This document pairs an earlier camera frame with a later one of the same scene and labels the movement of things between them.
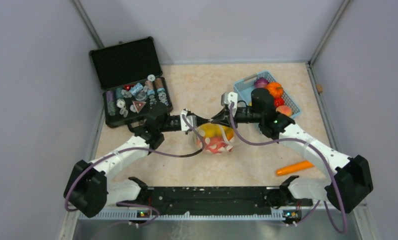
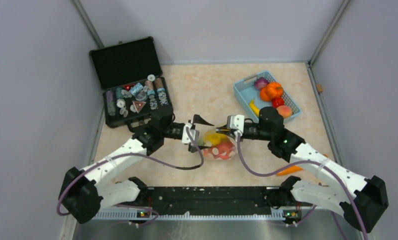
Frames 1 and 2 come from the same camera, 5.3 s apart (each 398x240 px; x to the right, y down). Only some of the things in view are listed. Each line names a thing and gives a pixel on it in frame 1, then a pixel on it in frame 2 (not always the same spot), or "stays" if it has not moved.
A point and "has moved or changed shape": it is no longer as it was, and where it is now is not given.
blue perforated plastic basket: [243, 89] stays
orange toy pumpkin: [275, 88] stays
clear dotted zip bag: [215, 138] has moved or changed shape
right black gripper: [222, 118] → [224, 129]
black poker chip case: [131, 79] stays
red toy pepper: [279, 101] stays
